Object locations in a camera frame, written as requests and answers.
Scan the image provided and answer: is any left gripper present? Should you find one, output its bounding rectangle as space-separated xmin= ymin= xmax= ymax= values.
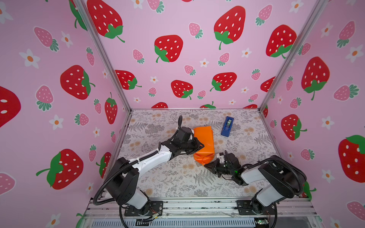
xmin=180 ymin=137 xmax=205 ymax=154

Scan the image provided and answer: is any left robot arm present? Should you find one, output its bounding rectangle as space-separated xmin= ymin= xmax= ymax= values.
xmin=105 ymin=126 xmax=204 ymax=214

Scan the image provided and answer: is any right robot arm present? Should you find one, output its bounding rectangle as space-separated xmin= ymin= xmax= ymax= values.
xmin=204 ymin=152 xmax=307 ymax=207

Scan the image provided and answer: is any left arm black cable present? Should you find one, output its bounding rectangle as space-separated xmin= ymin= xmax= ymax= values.
xmin=92 ymin=115 xmax=183 ymax=206

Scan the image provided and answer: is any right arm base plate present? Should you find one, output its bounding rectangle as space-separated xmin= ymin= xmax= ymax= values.
xmin=236 ymin=200 xmax=275 ymax=216

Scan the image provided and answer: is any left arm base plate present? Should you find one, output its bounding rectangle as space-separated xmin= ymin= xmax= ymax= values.
xmin=124 ymin=200 xmax=163 ymax=217

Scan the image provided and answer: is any aluminium front rail frame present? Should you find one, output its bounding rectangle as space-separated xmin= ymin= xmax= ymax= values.
xmin=77 ymin=197 xmax=323 ymax=228

